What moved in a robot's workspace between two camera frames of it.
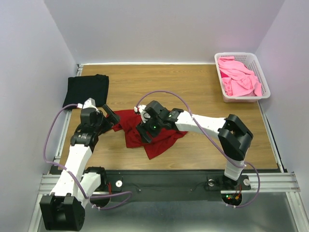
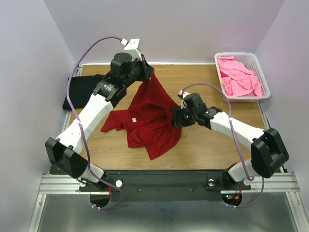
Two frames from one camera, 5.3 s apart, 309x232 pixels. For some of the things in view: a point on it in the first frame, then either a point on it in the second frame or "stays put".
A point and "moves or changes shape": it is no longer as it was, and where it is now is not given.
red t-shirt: [127, 122] moves or changes shape
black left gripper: [112, 116] -> [147, 70]
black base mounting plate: [174, 185] stays put
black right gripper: [146, 137] -> [177, 111]
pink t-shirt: [241, 81] stays put
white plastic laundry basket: [241, 78] stays put
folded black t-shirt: [81, 88] stays put
